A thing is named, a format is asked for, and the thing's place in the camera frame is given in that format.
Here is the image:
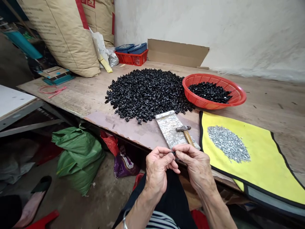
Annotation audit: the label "yellow cloth with black trim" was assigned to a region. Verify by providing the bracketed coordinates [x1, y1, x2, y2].
[199, 110, 305, 221]

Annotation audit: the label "brown paper sack red stripe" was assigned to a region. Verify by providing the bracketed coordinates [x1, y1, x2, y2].
[81, 0, 116, 47]

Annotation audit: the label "hammer with wooden handle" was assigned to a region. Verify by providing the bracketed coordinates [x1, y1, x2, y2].
[175, 125, 197, 148]

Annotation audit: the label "white paper bag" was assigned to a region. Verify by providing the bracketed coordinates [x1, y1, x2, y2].
[89, 28, 111, 70]

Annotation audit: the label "yellow paper strip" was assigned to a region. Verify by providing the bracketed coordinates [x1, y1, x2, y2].
[98, 54, 113, 73]

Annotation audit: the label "clear plastic bag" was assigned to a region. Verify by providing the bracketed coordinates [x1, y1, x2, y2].
[105, 46, 120, 67]

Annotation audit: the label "pink plastic string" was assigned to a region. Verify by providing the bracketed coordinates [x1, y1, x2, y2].
[39, 86, 67, 99]

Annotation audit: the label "person's body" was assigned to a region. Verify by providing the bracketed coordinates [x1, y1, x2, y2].
[145, 210, 182, 229]

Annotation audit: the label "green woven sack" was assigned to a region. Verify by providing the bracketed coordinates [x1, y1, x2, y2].
[51, 123, 106, 197]

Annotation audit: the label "teal bench device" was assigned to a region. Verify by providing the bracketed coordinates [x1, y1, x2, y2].
[38, 66, 76, 86]

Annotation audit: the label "grey plastic bag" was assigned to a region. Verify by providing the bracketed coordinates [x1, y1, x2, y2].
[0, 138, 40, 184]

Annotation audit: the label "pink slipper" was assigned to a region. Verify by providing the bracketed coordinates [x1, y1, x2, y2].
[13, 176, 53, 228]

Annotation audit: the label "grey metal block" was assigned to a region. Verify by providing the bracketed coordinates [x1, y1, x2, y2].
[155, 110, 201, 151]

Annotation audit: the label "person's legs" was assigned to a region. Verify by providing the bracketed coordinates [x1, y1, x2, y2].
[113, 167, 199, 229]

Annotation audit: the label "red round plastic basket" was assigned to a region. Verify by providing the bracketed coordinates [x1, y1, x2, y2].
[182, 73, 247, 110]

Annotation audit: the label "blue plastic box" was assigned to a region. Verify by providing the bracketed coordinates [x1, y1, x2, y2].
[127, 42, 148, 55]
[115, 44, 135, 54]

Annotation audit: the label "large brown paper sack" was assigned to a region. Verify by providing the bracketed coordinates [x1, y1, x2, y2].
[16, 0, 102, 78]

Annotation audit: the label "white topped side table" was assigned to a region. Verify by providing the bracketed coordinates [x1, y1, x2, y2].
[0, 84, 65, 138]

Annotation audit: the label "person's left hand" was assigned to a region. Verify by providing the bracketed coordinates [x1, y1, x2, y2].
[146, 146, 181, 195]

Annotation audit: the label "red rectangular plastic crate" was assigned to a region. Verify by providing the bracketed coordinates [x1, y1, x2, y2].
[114, 48, 149, 67]

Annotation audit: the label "pile of small silver nails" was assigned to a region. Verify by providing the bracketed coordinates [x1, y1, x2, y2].
[207, 125, 251, 164]

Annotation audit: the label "red plastic bag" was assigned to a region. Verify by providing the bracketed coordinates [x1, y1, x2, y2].
[100, 129, 120, 157]

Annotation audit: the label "heap of finished black parts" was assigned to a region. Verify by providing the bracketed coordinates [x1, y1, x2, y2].
[188, 81, 233, 104]

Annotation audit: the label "pile of black plastic parts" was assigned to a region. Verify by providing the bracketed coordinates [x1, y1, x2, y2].
[105, 67, 196, 125]

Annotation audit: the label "purple printed bag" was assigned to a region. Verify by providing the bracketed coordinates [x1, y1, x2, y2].
[113, 145, 141, 179]

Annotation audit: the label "red flat plastic piece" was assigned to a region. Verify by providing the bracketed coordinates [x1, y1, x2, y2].
[24, 210, 60, 229]

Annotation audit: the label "teal slanted panel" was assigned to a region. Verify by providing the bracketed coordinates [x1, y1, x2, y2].
[3, 29, 44, 60]

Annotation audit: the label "person's right hand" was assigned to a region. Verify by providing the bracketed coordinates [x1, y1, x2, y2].
[171, 144, 216, 191]

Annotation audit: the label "brown cardboard sheet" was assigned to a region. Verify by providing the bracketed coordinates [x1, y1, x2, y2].
[147, 38, 210, 69]

